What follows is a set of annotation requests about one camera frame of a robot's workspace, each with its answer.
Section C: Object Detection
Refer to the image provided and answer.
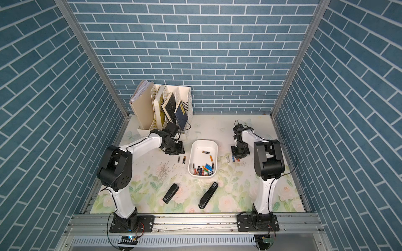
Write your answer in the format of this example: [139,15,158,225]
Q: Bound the beige desktop file organizer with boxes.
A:
[129,80,193,136]

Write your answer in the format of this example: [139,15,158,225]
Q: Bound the aluminium mounting rail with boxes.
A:
[65,212,324,236]

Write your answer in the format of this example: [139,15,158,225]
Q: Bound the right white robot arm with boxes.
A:
[231,124,285,217]

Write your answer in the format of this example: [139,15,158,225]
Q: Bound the white plastic storage box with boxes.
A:
[188,140,218,179]

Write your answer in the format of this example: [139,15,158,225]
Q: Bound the floral table mat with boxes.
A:
[90,114,305,214]

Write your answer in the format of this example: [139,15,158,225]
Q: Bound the long black stapler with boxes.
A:
[198,182,219,209]

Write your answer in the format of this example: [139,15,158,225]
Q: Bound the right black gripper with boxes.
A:
[231,144,249,158]

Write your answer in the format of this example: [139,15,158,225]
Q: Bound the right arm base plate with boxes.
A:
[236,212,280,232]

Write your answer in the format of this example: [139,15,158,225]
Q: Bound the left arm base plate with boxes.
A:
[109,214,155,234]

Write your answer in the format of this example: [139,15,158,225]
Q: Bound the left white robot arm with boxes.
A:
[97,122,184,220]

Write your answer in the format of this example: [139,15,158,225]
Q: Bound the dark blue notebook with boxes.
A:
[175,101,188,130]

